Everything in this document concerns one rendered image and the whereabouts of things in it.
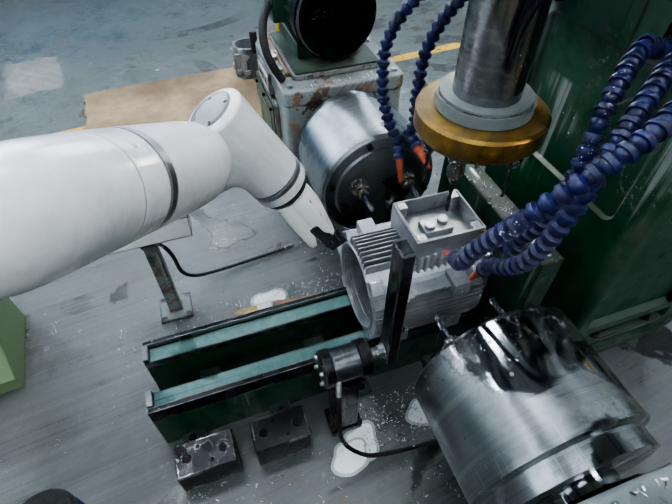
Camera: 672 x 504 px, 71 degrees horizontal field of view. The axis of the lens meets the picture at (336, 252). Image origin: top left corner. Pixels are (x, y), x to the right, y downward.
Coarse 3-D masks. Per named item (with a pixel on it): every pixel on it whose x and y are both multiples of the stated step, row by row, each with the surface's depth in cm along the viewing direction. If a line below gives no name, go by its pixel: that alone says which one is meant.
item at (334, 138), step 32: (352, 96) 98; (320, 128) 96; (352, 128) 91; (384, 128) 90; (320, 160) 94; (352, 160) 90; (384, 160) 92; (416, 160) 95; (320, 192) 95; (352, 192) 94; (384, 192) 98; (352, 224) 101
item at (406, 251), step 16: (400, 240) 58; (400, 256) 56; (416, 256) 58; (400, 272) 58; (400, 288) 60; (400, 304) 63; (384, 320) 69; (400, 320) 66; (384, 336) 71; (400, 336) 70; (384, 352) 73
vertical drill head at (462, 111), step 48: (480, 0) 51; (528, 0) 49; (480, 48) 54; (528, 48) 54; (432, 96) 65; (480, 96) 58; (528, 96) 60; (432, 144) 61; (480, 144) 58; (528, 144) 58
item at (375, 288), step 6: (348, 234) 81; (354, 234) 82; (348, 240) 81; (474, 264) 77; (468, 270) 79; (474, 270) 77; (342, 276) 91; (372, 282) 74; (378, 282) 74; (372, 288) 73; (378, 288) 74; (372, 294) 74; (378, 294) 74; (384, 294) 74; (462, 312) 86; (366, 330) 83; (366, 336) 84; (372, 336) 83; (378, 336) 83
